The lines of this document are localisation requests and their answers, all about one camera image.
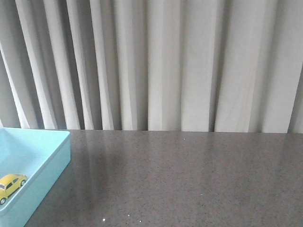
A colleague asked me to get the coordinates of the yellow toy beetle car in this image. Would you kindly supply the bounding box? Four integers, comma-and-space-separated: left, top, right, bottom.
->
0, 174, 28, 205

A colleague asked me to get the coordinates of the light blue metal box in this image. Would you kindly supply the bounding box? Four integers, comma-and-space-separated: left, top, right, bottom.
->
0, 128, 71, 227

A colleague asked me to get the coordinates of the grey pleated curtain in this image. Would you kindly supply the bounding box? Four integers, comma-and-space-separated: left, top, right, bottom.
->
0, 0, 303, 133

